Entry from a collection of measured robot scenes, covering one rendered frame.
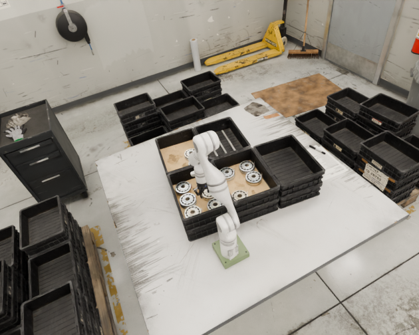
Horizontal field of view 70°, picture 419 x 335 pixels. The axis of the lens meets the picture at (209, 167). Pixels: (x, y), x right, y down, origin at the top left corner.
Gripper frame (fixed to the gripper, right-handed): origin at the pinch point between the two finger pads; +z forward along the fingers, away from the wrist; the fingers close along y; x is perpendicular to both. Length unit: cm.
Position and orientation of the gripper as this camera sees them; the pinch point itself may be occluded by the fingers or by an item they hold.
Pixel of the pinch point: (205, 194)
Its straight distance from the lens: 186.2
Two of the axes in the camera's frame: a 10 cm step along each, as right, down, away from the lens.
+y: 8.9, -3.9, 2.4
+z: 1.2, 7.1, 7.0
